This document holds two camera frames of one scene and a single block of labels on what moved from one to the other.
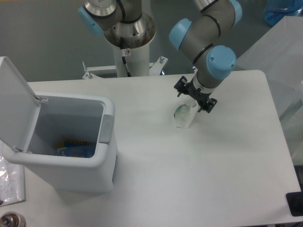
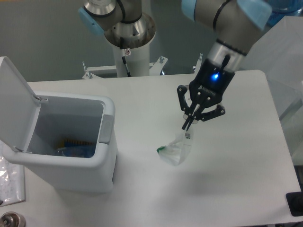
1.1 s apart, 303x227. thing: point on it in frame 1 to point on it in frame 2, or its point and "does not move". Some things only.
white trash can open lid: [68, 139] does not move
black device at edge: [295, 202] does not move
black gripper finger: [182, 86] to [189, 110]
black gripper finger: [209, 105] to [218, 109]
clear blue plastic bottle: [85, 151] does not move
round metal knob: [10, 219] does not move
